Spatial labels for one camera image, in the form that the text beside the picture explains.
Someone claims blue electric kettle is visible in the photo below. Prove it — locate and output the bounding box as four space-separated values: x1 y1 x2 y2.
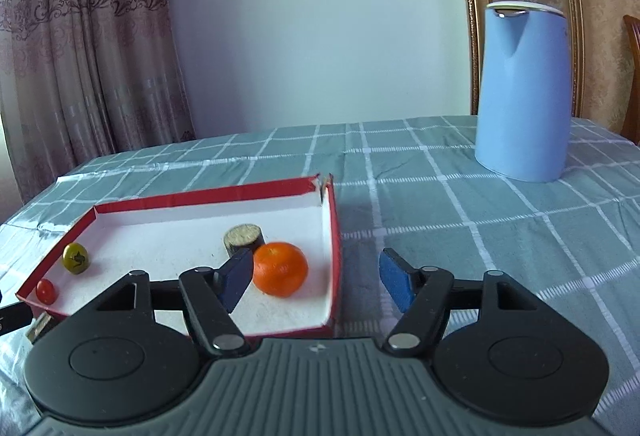
474 0 572 183

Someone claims pink patterned curtain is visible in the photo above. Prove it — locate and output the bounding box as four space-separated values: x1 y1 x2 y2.
0 0 196 207

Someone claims small green tomato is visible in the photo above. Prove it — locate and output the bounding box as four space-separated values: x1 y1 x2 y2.
62 242 92 275

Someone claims purple sugarcane piece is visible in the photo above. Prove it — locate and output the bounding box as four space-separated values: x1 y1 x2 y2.
27 314 54 343

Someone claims red cardboard tray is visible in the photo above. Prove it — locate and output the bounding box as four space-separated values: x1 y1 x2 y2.
16 173 343 339

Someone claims orange mandarin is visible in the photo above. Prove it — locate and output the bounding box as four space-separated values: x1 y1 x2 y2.
251 241 309 299

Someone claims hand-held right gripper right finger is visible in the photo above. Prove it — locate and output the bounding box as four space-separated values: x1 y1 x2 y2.
379 248 543 359

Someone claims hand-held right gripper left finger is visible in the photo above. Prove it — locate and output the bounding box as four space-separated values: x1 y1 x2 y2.
95 248 255 358

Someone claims wooden chair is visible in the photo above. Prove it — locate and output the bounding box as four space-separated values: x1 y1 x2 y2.
621 14 640 139

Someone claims dark sugarcane piece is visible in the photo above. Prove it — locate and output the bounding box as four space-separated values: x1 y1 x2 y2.
222 225 266 259

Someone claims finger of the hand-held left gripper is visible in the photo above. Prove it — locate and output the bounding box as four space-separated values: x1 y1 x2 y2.
0 303 35 336

